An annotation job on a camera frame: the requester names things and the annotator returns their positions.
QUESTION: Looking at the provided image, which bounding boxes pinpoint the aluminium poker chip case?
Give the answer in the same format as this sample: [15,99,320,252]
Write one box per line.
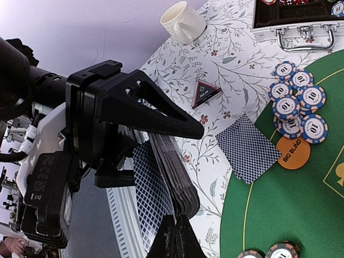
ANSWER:
[252,1,343,52]

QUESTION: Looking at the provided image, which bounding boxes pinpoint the blue chips in case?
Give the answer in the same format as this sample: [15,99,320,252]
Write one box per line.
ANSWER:
[331,1,344,18]

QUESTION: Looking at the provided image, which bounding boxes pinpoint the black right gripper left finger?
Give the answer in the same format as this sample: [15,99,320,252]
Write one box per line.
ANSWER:
[146,215,175,258]

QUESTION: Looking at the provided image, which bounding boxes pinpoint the blue white chip stack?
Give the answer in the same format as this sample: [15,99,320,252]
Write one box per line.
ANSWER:
[272,61,314,90]

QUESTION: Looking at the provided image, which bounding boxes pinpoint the orange big blind button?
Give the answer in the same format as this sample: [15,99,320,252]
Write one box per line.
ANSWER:
[276,137,311,170]

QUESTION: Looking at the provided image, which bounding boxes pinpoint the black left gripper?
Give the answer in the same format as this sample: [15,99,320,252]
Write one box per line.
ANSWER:
[66,60,204,188]

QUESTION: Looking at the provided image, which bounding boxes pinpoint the left poker chip stack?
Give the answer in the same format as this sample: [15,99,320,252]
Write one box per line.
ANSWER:
[262,0,276,5]

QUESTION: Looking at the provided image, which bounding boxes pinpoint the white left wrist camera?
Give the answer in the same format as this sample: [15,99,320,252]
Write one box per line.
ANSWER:
[16,104,80,249]

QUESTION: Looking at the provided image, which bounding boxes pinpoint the row of dice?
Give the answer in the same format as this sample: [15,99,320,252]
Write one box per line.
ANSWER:
[278,0,309,5]

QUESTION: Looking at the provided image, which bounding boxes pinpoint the white ceramic mug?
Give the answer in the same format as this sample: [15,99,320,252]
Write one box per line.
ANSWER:
[160,1,206,45]

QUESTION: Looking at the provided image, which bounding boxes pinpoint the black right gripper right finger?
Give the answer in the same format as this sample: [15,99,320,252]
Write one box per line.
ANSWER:
[176,215,206,258]

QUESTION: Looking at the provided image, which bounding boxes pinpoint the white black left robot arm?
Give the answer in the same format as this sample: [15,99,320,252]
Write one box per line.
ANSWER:
[1,39,204,188]

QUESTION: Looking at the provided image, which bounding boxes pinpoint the red black 100 chip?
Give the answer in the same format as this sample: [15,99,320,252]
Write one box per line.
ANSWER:
[265,241,300,258]

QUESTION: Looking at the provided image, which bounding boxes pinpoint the black triangular card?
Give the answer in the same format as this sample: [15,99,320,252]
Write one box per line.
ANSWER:
[191,81,222,109]

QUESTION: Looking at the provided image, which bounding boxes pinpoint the aluminium front rail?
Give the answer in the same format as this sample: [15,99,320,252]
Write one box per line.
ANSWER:
[106,187,147,257]

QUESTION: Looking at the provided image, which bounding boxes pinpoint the person in background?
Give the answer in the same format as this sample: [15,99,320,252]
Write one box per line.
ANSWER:
[1,236,28,258]

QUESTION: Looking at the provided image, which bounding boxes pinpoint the round green poker mat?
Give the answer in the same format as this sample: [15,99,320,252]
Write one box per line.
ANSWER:
[220,51,343,257]

